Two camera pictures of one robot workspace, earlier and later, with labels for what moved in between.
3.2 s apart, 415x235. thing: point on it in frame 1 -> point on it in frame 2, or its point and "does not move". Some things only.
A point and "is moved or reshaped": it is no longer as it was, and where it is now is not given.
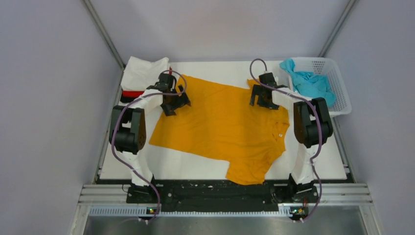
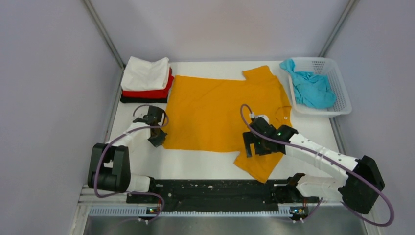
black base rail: (220, 197) does not move
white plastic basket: (329, 68) does not move
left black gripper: (182, 100) -> (160, 140)
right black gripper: (257, 89) -> (250, 138)
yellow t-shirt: (220, 122) is moved or reshaped
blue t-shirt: (310, 83) does not move
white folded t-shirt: (140, 73) does not move
